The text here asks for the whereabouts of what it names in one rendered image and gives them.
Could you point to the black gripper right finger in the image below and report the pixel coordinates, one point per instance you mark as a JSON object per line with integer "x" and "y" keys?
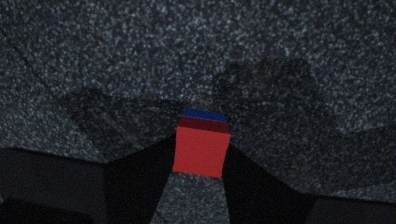
{"x": 255, "y": 196}

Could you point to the red block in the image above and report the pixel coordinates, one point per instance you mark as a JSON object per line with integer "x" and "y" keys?
{"x": 201, "y": 146}

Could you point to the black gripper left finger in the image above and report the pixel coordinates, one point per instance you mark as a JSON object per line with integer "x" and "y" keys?
{"x": 124, "y": 191}

